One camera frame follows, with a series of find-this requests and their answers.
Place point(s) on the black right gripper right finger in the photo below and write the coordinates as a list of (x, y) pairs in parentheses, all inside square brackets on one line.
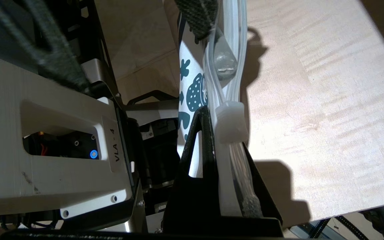
[(270, 213)]

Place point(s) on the pale grey toothbrush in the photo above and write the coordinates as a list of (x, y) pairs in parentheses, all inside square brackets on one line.
[(225, 60)]

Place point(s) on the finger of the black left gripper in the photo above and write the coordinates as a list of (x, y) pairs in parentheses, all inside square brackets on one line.
[(198, 16)]

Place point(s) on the white blue horse pouch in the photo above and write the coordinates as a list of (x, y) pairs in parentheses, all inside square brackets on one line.
[(192, 76)]

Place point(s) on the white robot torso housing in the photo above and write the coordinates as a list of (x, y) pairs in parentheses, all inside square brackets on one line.
[(5, 133)]

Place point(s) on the black perforated metal frame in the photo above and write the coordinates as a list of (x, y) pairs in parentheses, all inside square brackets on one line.
[(93, 40)]

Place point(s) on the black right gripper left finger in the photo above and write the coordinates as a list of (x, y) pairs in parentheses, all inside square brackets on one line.
[(195, 200)]

